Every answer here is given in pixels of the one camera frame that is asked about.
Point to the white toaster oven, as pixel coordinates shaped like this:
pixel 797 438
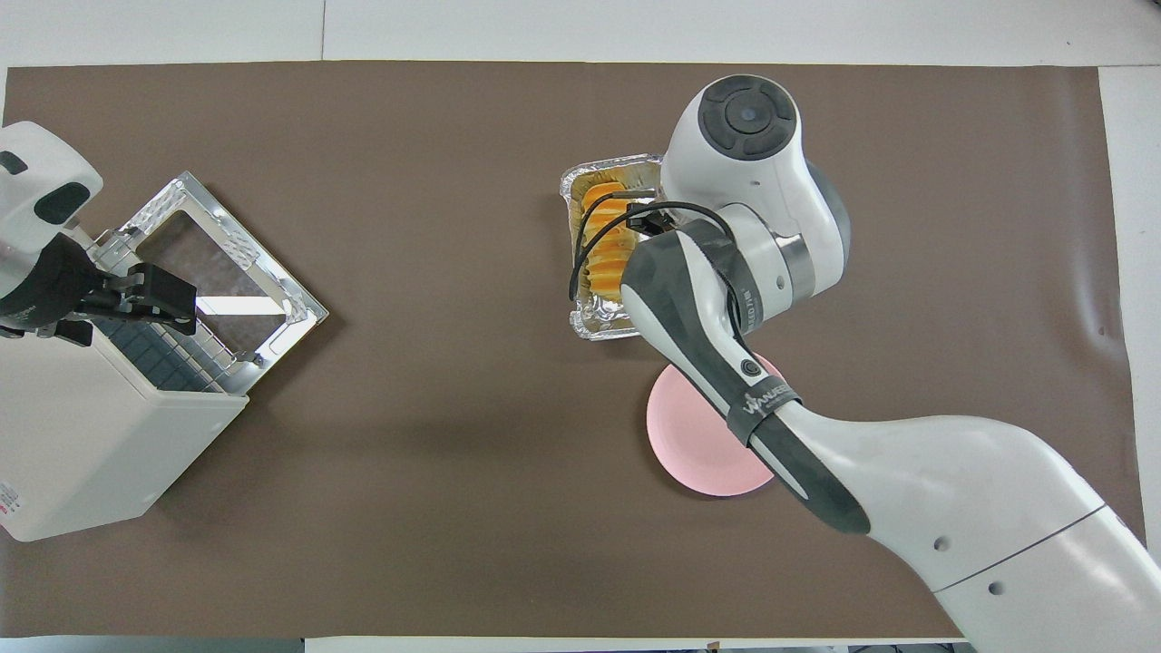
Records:
pixel 100 444

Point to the aluminium foil tray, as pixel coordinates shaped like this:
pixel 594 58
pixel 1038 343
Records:
pixel 594 322

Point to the glass oven door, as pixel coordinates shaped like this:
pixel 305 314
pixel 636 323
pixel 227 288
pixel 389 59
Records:
pixel 245 272

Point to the brown table mat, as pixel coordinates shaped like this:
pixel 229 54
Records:
pixel 408 499

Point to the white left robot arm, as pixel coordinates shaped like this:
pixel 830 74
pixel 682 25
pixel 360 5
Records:
pixel 36 181

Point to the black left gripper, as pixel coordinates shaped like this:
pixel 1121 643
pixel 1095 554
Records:
pixel 113 292

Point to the golden sliced bread loaf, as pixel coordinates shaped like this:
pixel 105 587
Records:
pixel 609 263

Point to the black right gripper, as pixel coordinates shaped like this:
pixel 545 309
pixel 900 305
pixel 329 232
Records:
pixel 651 225

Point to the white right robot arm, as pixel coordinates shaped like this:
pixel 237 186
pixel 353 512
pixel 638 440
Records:
pixel 907 490

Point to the pink round plate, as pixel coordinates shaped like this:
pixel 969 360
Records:
pixel 698 444

